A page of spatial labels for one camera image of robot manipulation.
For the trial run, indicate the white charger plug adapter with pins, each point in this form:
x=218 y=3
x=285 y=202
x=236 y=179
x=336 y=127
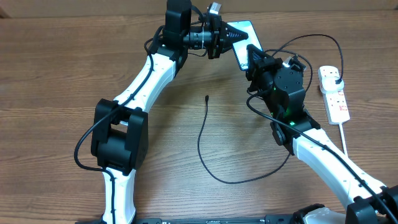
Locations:
x=330 y=85

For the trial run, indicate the blue Galaxy smartphone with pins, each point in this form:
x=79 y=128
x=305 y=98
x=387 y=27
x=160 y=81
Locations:
x=240 y=48

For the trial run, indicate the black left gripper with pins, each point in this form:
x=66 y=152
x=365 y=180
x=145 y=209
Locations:
x=219 y=28

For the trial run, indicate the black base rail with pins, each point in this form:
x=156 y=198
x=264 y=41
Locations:
x=268 y=219

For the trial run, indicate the white power strip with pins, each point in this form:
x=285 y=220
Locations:
x=335 y=103

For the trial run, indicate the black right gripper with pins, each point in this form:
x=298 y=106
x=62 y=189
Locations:
x=258 y=61

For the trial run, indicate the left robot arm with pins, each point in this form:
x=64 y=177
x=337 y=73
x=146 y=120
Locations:
x=120 y=138

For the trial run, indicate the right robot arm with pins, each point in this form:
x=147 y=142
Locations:
x=280 y=86

